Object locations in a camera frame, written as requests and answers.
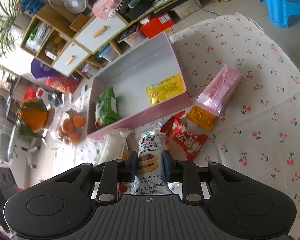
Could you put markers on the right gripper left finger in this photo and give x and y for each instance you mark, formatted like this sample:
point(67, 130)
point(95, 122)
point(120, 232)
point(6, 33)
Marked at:
point(110, 174)

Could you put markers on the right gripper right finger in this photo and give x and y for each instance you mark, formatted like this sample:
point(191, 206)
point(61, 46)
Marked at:
point(187, 173)

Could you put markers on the clear rice cracker packet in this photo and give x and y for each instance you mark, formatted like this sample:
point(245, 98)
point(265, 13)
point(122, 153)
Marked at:
point(113, 146)

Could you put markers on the silver cookie snack bag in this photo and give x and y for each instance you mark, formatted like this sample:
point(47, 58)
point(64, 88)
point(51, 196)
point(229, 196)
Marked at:
point(150, 176)

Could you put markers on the red snack packet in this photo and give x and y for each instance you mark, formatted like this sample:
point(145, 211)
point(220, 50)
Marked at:
point(176, 129)

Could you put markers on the orange small snack packet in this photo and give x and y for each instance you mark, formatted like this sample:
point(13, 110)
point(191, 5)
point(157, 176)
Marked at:
point(201, 118)

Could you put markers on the green cartoon snack bag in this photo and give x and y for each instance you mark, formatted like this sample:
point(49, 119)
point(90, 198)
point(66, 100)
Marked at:
point(106, 112)

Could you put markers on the pink wafer snack packet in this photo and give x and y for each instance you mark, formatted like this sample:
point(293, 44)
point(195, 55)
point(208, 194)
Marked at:
point(215, 96)

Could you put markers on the yellow snack packet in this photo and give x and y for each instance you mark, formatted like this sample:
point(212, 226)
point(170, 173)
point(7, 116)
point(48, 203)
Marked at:
point(165, 89)

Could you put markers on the pink cardboard box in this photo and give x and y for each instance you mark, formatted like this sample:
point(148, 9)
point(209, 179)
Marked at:
point(144, 65)

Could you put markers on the glass jar with tangerines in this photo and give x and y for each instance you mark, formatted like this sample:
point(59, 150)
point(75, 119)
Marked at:
point(68, 125)

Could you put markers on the cherry print tablecloth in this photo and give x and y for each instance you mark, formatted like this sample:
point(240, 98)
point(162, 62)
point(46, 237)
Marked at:
point(258, 133)

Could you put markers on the red round lantern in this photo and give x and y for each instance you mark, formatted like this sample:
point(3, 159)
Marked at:
point(62, 84)

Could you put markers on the large orange fruit decoration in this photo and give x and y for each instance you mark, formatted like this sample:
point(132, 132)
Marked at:
point(32, 116)

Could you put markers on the wooden tv cabinet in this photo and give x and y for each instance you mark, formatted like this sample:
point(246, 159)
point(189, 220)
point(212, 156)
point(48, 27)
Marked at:
point(64, 41)

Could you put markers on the clear plastic storage bin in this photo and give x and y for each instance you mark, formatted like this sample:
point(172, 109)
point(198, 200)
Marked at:
point(132, 35)

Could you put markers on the red box under cabinet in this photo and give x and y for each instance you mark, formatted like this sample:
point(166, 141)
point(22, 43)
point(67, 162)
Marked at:
point(157, 25)

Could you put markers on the black tray on shelf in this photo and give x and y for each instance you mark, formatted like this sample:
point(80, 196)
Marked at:
point(132, 9)

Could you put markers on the small white desk fan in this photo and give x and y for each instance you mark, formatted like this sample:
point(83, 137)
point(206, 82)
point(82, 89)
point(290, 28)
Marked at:
point(76, 6)

